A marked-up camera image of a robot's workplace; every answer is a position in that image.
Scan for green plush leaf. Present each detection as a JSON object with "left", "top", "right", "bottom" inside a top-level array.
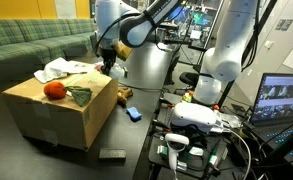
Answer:
[{"left": 65, "top": 86, "right": 92, "bottom": 107}]

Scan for red orange plush ball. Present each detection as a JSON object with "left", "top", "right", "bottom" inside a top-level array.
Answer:
[{"left": 43, "top": 81, "right": 66, "bottom": 99}]

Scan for large cardboard box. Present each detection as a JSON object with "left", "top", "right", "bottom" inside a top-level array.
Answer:
[{"left": 2, "top": 65, "right": 118, "bottom": 151}]

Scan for white red cloth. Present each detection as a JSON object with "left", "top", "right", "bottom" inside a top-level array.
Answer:
[{"left": 94, "top": 63, "right": 125, "bottom": 79}]

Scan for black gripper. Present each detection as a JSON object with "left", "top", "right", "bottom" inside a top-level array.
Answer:
[{"left": 101, "top": 49, "right": 116, "bottom": 75}]

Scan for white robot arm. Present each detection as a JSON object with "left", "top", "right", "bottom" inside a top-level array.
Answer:
[{"left": 95, "top": 0, "right": 259, "bottom": 105}]

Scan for small black remote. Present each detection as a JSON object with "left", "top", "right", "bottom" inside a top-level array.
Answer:
[{"left": 123, "top": 67, "right": 128, "bottom": 78}]

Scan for white cloth towel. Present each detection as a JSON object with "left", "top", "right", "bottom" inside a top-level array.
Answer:
[{"left": 34, "top": 57, "right": 94, "bottom": 83}]

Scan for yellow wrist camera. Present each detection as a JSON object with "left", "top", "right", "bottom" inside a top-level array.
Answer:
[{"left": 115, "top": 44, "right": 132, "bottom": 61}]

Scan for white VR headset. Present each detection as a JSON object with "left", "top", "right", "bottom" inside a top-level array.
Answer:
[{"left": 169, "top": 102, "right": 221, "bottom": 133}]

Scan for brown plush toy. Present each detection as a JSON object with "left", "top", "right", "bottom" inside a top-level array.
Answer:
[{"left": 117, "top": 87, "right": 133, "bottom": 107}]

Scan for black rectangular block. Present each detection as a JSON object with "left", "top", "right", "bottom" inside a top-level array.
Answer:
[{"left": 99, "top": 148, "right": 126, "bottom": 160}]

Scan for open laptop computer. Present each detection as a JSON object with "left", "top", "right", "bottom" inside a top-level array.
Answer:
[{"left": 244, "top": 72, "right": 293, "bottom": 168}]

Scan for white VR controller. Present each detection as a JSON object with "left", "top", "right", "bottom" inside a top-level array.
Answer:
[{"left": 165, "top": 133, "right": 189, "bottom": 171}]

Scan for green plaid sofa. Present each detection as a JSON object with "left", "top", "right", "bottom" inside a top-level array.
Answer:
[{"left": 0, "top": 19, "right": 96, "bottom": 82}]

